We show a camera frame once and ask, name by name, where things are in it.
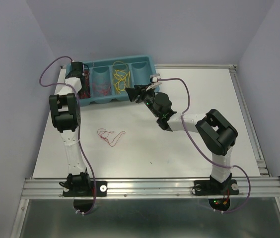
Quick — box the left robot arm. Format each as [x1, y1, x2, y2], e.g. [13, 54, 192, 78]
[49, 61, 93, 197]

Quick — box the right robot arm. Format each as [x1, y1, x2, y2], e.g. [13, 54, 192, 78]
[126, 85, 238, 195]

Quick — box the aluminium front mounting rail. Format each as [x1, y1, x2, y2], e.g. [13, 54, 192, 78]
[21, 177, 280, 200]

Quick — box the teal four-compartment tray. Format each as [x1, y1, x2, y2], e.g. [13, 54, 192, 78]
[79, 55, 156, 106]

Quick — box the red white twisted wire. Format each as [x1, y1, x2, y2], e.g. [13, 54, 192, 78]
[97, 128, 126, 147]

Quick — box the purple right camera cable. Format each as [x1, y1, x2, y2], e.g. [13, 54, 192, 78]
[158, 77, 252, 214]

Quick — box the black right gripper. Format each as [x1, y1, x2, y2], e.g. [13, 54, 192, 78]
[126, 83, 160, 118]

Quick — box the yellow wire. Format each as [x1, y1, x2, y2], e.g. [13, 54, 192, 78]
[112, 69, 132, 95]

